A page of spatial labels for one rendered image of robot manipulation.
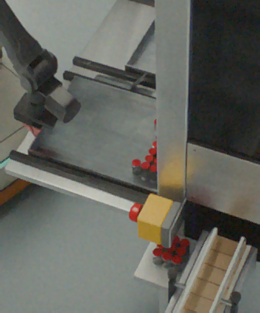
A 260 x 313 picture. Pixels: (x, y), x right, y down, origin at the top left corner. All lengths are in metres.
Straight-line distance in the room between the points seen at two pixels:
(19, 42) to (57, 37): 1.81
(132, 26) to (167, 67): 0.84
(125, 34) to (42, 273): 0.95
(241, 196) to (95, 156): 0.46
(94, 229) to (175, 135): 1.38
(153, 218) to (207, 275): 0.17
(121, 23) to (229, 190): 0.80
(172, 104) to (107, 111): 0.57
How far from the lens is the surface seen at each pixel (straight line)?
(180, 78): 1.62
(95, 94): 2.27
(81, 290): 2.96
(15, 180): 3.09
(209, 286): 1.88
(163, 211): 1.85
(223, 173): 1.77
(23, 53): 1.92
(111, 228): 3.08
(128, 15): 2.48
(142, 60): 2.35
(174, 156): 1.79
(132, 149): 2.15
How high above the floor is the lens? 2.54
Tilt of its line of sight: 50 degrees down
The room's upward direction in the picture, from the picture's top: 3 degrees counter-clockwise
